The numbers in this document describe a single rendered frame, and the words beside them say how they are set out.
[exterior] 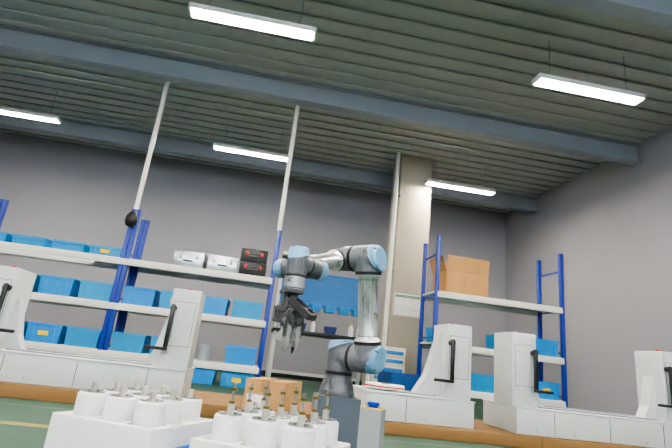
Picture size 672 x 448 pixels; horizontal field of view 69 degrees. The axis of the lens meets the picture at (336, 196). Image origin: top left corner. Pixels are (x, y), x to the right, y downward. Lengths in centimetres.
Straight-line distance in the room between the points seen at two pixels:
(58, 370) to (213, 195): 710
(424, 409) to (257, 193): 737
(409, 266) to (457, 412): 459
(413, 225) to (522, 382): 467
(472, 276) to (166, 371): 455
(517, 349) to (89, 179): 887
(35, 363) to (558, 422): 366
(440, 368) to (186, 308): 195
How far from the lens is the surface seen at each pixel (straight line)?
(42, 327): 671
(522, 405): 425
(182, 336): 373
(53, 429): 200
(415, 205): 854
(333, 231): 1039
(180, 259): 646
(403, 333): 812
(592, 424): 448
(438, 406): 390
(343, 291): 776
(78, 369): 380
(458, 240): 1115
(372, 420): 171
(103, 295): 655
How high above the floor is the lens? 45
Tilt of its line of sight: 18 degrees up
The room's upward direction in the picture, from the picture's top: 7 degrees clockwise
